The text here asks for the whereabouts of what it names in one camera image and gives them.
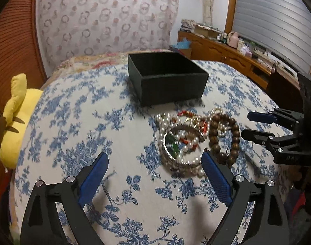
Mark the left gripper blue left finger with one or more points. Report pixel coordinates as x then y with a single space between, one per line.
41 223

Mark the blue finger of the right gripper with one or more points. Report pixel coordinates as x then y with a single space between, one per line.
269 140
281 117

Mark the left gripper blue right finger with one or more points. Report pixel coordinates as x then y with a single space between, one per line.
268 223

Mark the silver cuff bangle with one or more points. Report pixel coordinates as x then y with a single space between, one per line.
189 139

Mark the black square jewelry box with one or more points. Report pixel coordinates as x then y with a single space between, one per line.
164 77

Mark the pink tissue box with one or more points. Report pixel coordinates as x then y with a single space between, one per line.
246 51

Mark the pink thermos jug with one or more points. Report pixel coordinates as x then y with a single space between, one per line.
233 39

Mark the grey window blind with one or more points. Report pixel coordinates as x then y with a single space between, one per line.
282 26

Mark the wooden sideboard cabinet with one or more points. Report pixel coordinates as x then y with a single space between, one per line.
211 50

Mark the green jade bangle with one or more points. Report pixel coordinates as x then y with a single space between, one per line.
172 145

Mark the yellow Pikachu plush toy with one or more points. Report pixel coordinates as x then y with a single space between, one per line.
15 118

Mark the cardboard box on cabinet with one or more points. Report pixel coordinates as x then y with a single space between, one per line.
206 31

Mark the blue gift bag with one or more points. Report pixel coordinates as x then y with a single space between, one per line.
182 45

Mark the floral bed blanket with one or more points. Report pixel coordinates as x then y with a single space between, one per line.
83 63

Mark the brown louvered wardrobe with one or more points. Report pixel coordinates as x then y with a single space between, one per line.
19 53

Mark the pink circle patterned curtain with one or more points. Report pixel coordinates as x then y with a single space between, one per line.
69 28

